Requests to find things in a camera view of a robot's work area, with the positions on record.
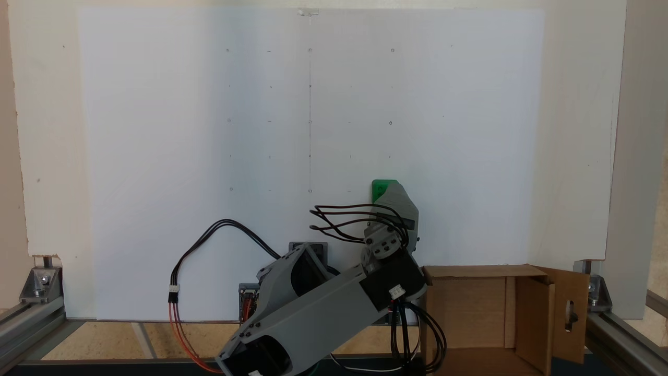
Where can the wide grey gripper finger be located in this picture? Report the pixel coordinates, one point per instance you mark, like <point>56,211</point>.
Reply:
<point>399,201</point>

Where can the green dice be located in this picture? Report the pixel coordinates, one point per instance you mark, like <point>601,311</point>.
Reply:
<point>380,188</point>

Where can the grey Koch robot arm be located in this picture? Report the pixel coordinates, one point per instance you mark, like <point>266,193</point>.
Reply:
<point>313,313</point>

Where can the brown cardboard box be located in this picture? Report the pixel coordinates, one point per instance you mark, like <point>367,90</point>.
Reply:
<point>469,313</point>

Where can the clear tape strip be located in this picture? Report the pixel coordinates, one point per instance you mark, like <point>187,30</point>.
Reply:
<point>308,11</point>

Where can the metal corner bracket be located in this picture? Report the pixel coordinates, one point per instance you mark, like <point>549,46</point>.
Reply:
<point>39,282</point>
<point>597,292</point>

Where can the aluminium frame rail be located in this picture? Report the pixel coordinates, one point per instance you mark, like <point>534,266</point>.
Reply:
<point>626,339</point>
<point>31,329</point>

